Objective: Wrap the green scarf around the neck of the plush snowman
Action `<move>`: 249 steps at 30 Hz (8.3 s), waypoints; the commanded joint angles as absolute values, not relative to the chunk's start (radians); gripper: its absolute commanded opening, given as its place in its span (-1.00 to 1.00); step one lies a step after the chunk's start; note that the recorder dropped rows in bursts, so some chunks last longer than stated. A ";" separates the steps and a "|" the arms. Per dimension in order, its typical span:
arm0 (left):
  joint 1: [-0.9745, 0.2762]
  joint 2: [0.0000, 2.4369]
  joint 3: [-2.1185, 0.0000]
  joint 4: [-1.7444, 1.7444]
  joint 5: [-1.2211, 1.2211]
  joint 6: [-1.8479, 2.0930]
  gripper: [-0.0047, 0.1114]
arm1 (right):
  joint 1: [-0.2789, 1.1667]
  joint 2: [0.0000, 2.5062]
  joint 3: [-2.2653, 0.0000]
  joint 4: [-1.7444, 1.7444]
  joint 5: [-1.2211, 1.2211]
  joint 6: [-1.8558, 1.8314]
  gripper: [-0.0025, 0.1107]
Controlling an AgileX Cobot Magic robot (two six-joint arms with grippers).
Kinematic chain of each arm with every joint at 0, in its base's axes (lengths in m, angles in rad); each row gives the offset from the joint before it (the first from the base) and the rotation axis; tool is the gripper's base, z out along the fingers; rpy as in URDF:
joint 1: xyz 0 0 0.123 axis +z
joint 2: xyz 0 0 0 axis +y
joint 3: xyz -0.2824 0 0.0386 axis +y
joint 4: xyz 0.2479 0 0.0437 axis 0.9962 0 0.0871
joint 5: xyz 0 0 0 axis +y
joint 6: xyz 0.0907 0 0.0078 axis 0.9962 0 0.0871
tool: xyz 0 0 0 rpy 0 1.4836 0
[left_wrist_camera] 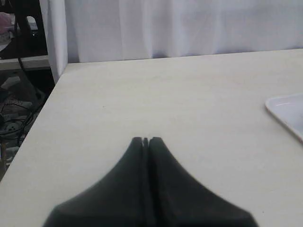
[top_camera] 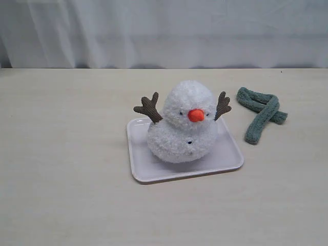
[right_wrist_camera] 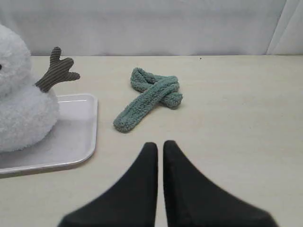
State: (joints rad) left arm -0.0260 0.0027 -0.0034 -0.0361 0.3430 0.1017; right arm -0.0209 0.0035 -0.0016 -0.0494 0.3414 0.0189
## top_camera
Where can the green fuzzy scarf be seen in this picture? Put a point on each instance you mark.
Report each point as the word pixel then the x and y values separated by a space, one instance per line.
pixel 267 108

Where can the white plastic tray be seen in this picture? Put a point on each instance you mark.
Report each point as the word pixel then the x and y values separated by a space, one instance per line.
pixel 147 168

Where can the white plush snowman toy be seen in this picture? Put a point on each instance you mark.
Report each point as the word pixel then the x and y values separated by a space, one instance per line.
pixel 185 129

